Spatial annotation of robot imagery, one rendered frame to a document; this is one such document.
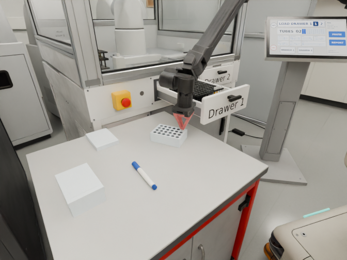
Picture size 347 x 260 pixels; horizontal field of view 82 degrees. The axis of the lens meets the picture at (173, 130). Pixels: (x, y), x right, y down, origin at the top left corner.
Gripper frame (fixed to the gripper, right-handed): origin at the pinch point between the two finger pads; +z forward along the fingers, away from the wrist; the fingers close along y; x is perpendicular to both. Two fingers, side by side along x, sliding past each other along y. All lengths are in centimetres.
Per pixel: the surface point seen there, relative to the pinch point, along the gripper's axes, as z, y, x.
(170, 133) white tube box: 2.4, 2.8, -4.2
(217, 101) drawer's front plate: -9.4, -9.3, 10.7
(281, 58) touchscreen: -17, -89, 39
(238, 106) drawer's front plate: -3.9, -22.3, 18.6
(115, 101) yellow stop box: -5.8, 0.9, -29.6
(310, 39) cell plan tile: -29, -101, 53
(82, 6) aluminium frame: -39, 4, -37
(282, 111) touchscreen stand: 24, -103, 52
